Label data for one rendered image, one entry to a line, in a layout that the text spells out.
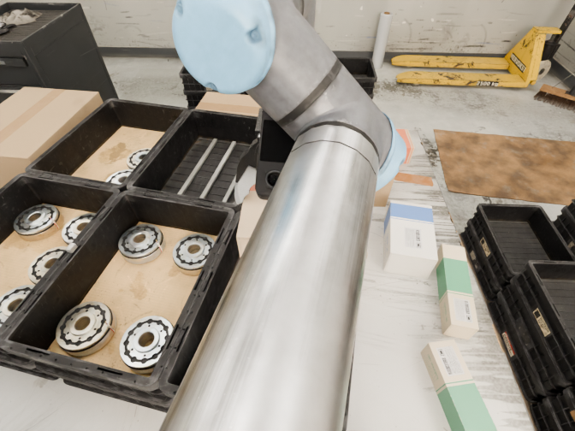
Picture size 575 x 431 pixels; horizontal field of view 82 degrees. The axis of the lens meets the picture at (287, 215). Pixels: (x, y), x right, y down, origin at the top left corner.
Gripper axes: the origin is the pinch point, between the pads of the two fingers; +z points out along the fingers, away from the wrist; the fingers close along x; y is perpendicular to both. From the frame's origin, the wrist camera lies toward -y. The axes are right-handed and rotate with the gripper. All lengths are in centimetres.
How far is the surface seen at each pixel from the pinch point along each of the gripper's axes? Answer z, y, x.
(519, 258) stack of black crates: 83, 53, -103
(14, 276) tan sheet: 27, 2, 63
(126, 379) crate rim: 17.6, -21.9, 23.7
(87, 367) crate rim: 17.6, -20.4, 30.7
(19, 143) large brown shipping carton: 20, 43, 83
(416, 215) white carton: 31, 29, -37
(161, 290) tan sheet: 27.4, -0.5, 27.5
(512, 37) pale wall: 82, 327, -213
